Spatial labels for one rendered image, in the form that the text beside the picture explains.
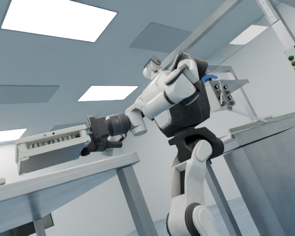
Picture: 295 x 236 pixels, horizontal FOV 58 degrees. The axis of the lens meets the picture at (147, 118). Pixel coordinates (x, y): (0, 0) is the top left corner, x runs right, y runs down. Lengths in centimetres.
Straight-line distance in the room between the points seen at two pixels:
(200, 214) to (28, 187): 68
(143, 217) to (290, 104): 466
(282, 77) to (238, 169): 329
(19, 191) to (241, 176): 184
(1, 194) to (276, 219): 193
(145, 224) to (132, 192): 10
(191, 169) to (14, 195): 77
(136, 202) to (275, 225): 160
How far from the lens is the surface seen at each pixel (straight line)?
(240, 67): 563
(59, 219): 665
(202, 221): 113
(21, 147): 98
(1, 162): 658
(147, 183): 756
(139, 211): 82
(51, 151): 99
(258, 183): 222
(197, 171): 124
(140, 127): 111
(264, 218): 231
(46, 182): 70
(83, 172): 74
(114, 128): 108
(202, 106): 140
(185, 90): 101
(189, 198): 118
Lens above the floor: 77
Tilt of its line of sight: 15 degrees up
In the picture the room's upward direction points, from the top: 22 degrees counter-clockwise
